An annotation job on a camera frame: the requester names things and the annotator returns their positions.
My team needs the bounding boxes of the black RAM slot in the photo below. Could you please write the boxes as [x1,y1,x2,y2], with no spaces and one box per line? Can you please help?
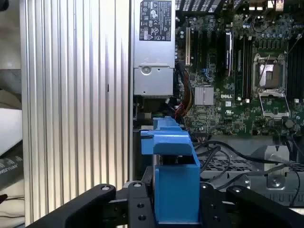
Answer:
[237,35,242,100]
[247,39,253,100]
[242,35,248,100]

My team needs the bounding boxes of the dark grey PC case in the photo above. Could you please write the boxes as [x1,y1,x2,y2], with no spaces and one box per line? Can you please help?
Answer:
[128,0,304,228]

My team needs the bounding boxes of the silver finned chipset heatsink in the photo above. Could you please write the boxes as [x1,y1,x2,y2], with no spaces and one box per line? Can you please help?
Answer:
[194,86,215,106]

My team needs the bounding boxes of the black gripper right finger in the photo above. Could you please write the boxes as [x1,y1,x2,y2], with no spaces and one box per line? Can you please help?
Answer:
[199,182,304,228]

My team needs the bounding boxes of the green Dell motherboard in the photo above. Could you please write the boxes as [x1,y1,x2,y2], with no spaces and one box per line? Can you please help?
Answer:
[175,9,304,138]

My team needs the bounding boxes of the black cable with white print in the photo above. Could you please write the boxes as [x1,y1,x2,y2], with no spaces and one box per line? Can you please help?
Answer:
[0,142,25,192]

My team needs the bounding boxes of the silver power supply unit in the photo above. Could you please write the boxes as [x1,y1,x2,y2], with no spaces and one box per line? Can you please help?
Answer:
[133,0,176,97]

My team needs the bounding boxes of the coloured power wire bundle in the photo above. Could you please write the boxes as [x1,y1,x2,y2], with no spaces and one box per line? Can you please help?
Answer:
[174,60,195,122]

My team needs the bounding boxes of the thin black wire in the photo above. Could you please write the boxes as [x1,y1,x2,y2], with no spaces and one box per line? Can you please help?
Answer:
[196,140,304,167]
[197,145,249,190]

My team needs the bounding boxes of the black expansion slot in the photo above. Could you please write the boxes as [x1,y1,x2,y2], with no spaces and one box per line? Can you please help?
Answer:
[191,29,200,69]
[201,29,208,69]

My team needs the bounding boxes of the metal socket cover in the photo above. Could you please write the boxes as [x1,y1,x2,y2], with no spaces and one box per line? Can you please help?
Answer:
[258,89,291,119]

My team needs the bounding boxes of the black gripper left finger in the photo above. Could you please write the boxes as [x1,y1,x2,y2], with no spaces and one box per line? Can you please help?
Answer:
[26,181,156,228]

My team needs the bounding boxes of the metal disk bay cage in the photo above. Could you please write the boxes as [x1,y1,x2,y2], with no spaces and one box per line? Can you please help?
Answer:
[199,142,304,209]

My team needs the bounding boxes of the white expansion slot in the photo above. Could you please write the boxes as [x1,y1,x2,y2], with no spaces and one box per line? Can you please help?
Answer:
[185,27,191,67]

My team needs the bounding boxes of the white box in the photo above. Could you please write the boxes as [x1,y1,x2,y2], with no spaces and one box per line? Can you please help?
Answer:
[0,108,24,157]

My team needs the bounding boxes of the hard disk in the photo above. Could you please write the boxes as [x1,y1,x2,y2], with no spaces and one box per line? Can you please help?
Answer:
[140,116,201,225]

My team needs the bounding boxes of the thin metal locking lever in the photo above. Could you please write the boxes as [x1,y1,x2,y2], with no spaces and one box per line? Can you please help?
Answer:
[258,54,271,83]

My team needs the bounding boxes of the CPU socket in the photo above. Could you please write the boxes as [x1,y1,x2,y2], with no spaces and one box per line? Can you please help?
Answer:
[252,53,287,90]

